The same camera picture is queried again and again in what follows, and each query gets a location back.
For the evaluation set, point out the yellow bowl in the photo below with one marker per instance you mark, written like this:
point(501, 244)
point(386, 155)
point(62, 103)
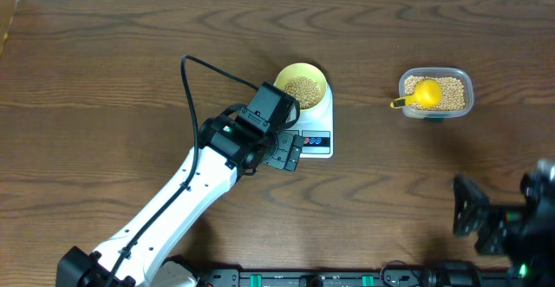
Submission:
point(303, 81)

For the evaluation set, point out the white digital kitchen scale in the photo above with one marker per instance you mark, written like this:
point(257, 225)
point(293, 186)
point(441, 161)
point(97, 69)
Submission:
point(316, 126)

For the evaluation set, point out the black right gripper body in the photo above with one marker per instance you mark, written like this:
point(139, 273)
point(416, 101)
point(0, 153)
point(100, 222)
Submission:
point(505, 221)

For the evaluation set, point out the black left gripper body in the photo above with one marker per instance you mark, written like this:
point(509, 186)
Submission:
point(279, 150)

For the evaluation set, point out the clear container of soybeans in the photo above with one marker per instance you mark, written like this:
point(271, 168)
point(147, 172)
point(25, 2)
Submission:
point(457, 99)

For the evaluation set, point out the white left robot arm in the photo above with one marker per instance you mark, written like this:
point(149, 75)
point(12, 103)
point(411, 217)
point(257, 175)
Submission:
point(227, 147)

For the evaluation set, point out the yellow plastic scoop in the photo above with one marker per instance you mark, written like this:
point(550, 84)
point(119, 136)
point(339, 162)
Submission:
point(427, 93)

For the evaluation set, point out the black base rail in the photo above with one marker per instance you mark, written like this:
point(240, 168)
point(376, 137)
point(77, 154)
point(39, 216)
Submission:
point(393, 274)

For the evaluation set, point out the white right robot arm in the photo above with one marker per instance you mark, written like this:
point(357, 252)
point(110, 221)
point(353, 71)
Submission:
point(523, 233)

